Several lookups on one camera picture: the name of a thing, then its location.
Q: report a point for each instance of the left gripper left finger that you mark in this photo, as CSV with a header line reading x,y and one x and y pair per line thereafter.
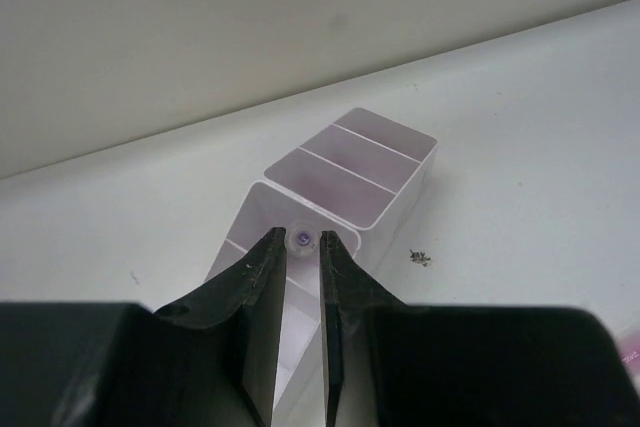
x,y
224,340

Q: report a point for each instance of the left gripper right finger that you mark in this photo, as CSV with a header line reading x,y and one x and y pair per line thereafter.
x,y
348,293

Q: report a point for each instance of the grey purple highlighter pen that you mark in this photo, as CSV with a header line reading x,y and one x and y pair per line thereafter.
x,y
302,239

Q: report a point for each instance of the white pink desk organizer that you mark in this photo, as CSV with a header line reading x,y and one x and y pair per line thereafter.
x,y
360,177

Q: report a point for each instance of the pink purple highlighter marker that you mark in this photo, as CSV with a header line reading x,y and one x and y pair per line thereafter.
x,y
629,347

